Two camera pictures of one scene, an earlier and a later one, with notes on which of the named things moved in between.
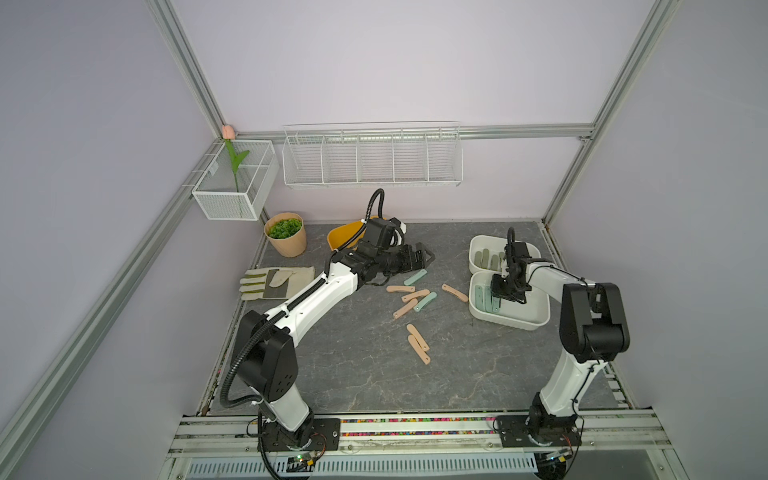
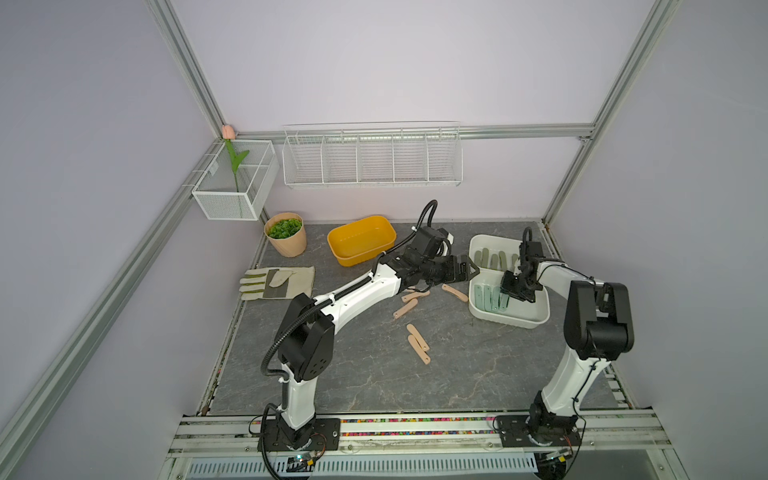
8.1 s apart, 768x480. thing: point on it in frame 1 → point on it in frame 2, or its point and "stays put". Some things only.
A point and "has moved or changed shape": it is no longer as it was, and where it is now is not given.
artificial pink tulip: (229, 134) stays put
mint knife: (425, 301) has moved or changed shape
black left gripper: (409, 265) → (453, 275)
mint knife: (480, 297) stays put
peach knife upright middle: (404, 309) stays put
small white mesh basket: (238, 180) stays put
